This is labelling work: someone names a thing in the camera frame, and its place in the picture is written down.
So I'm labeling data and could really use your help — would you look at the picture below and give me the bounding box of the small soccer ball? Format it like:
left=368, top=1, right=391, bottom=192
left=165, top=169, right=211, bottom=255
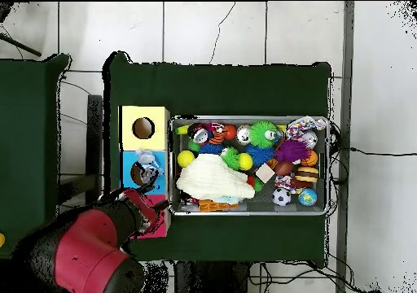
left=272, top=187, right=292, bottom=207

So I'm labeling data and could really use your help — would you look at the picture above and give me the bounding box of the clear mesh bin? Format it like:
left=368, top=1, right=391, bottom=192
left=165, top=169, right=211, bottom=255
left=168, top=115, right=331, bottom=216

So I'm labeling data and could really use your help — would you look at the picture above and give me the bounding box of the dark green side tablecloth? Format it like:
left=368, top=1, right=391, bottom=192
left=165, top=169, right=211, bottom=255
left=0, top=53, right=76, bottom=263

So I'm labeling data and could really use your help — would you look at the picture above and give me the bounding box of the wooden cube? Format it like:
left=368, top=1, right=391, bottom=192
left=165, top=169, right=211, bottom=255
left=254, top=163, right=276, bottom=183

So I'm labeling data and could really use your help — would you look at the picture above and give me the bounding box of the grey metal rail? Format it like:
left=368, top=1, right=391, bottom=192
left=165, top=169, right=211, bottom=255
left=336, top=1, right=355, bottom=293

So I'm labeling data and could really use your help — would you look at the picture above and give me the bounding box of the black stand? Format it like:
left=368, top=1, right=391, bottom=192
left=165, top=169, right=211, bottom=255
left=58, top=94, right=104, bottom=206

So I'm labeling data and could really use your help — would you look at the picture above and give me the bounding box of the black rod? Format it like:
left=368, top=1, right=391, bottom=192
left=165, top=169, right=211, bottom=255
left=0, top=33, right=42, bottom=58

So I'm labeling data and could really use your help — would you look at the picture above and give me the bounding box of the yellow ball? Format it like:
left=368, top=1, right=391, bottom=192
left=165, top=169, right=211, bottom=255
left=177, top=150, right=195, bottom=168

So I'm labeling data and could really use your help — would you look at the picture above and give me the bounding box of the cream knitted cloth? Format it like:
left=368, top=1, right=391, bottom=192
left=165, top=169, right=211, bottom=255
left=175, top=153, right=256, bottom=200

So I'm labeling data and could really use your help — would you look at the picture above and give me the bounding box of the purple spiky ball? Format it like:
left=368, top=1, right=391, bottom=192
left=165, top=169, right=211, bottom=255
left=274, top=139, right=311, bottom=164

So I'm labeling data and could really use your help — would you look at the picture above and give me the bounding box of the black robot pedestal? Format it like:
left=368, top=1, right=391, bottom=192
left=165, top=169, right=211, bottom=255
left=173, top=260, right=252, bottom=293

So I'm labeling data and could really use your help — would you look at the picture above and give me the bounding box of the thin black cable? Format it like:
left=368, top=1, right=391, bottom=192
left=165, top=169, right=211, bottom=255
left=349, top=146, right=417, bottom=158

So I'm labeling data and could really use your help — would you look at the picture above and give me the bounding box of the wooden box with three holes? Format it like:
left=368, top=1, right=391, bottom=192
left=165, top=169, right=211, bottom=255
left=118, top=105, right=172, bottom=240

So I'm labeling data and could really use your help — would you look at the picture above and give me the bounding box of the clear plastic bottle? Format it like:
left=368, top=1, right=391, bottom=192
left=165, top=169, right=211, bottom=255
left=134, top=148, right=165, bottom=183

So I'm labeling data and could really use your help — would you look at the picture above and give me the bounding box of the globe ball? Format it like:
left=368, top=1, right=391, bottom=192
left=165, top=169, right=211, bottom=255
left=297, top=188, right=318, bottom=207

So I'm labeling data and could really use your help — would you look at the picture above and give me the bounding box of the green spiky ball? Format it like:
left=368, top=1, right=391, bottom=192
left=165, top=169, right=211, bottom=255
left=248, top=120, right=282, bottom=150
left=219, top=146, right=241, bottom=171

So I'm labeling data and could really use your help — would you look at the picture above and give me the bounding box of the burger toy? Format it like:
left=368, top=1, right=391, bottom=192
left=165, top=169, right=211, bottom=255
left=293, top=165, right=319, bottom=182

